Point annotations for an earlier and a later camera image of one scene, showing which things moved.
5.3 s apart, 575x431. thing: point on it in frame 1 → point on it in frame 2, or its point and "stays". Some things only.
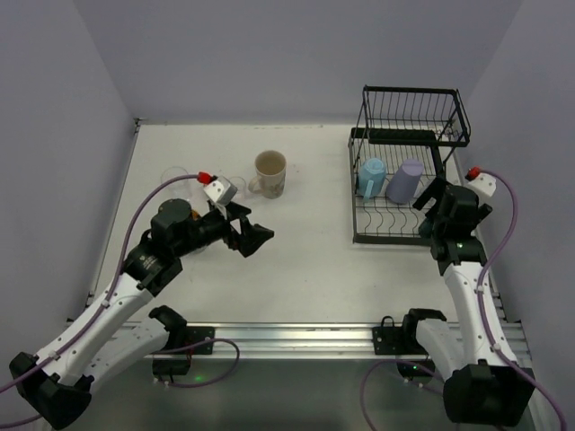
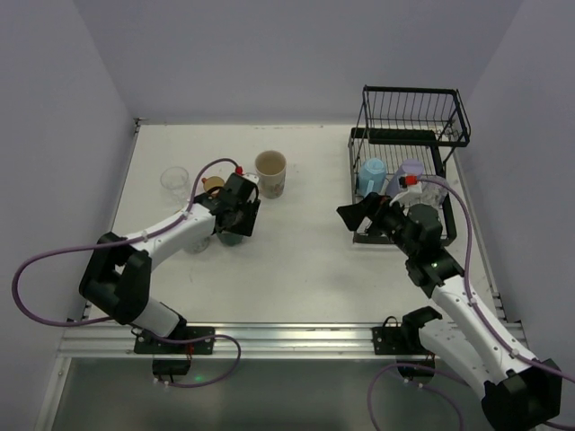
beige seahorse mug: x=269 y=166 stays
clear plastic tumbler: x=180 y=189 stays
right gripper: x=431 y=197 → x=373 y=215
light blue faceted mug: x=372 y=173 stays
